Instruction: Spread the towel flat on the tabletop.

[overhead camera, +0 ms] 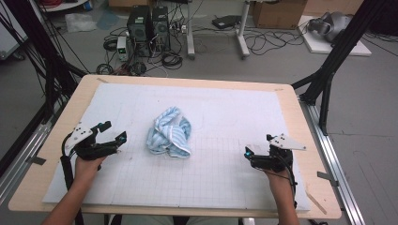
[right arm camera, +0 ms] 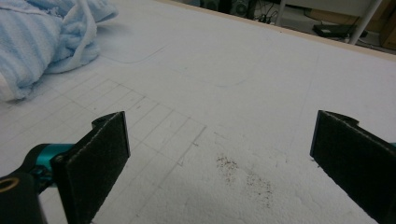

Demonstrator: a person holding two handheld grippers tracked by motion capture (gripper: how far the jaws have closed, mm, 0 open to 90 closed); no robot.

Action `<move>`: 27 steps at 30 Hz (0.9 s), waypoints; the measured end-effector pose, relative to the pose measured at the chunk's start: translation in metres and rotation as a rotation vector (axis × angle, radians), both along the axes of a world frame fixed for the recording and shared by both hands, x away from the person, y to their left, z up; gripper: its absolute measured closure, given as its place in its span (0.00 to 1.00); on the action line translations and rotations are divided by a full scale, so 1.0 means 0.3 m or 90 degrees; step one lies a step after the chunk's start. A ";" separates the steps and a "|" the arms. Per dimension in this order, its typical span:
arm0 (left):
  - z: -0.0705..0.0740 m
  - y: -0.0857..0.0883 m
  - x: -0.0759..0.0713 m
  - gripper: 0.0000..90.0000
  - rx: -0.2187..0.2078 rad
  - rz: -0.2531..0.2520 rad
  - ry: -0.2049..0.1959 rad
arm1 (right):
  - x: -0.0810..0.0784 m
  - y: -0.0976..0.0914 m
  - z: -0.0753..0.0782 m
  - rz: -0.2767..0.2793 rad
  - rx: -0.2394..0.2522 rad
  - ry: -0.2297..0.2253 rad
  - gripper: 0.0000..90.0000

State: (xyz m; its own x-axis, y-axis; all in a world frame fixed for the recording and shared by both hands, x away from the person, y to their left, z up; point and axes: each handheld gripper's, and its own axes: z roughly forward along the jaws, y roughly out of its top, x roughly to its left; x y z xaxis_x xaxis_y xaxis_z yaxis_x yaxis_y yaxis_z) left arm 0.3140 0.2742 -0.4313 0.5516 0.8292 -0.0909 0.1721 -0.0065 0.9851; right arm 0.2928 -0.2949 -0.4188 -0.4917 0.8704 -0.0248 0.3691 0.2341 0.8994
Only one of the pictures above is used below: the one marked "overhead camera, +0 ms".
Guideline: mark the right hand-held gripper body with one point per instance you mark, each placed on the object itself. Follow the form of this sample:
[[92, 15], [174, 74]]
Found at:
[[275, 161]]

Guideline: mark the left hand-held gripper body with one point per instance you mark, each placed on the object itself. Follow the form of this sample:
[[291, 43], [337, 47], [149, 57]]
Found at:
[[84, 150]]

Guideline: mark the blue striped towel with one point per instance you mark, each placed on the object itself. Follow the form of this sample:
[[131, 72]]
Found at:
[[169, 137]]

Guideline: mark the person's right hand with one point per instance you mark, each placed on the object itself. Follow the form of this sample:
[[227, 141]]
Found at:
[[281, 181]]

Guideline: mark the person's left hand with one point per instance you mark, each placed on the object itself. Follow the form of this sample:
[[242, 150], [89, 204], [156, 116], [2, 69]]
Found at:
[[86, 172]]

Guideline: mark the black tape piece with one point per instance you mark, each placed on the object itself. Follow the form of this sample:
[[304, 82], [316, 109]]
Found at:
[[37, 160]]

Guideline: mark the grey tape piece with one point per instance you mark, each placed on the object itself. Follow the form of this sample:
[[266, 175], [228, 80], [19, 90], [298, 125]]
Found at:
[[327, 177]]

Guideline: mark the thin wooden strip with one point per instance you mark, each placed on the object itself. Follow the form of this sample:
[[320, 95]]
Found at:
[[316, 202]]

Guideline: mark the white power supply unit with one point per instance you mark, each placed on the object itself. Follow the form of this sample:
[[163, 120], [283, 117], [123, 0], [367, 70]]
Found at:
[[122, 48]]

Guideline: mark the white grid mat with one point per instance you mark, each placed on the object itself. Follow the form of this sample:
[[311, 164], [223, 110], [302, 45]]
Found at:
[[194, 92]]

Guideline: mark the large black computer tower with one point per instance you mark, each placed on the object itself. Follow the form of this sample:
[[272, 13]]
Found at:
[[139, 31]]

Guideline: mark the white floor board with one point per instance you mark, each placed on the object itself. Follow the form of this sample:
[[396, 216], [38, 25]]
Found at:
[[319, 47]]

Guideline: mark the white desk leg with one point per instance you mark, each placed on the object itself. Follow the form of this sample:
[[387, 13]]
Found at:
[[242, 37], [190, 31]]

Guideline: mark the clear plastic bag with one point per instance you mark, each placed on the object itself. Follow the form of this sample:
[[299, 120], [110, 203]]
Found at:
[[79, 22]]

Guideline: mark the slim black computer tower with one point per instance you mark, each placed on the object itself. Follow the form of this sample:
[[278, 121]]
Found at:
[[161, 28]]

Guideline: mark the brown cardboard box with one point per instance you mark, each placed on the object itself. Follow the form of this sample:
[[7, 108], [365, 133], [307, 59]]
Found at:
[[278, 14]]

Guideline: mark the black flat box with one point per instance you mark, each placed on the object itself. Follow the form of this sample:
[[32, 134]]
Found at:
[[226, 21]]

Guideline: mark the grey headset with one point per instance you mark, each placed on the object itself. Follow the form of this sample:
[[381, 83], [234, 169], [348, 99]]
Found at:
[[331, 26]]

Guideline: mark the white cabinet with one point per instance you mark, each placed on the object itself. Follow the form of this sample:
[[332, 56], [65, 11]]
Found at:
[[7, 37]]

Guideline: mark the aluminium rail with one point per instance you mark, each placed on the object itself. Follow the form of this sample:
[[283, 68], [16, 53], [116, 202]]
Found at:
[[331, 156], [28, 146]]

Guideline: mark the black metal frame post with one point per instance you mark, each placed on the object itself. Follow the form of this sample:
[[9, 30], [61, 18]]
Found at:
[[39, 40], [344, 47]]

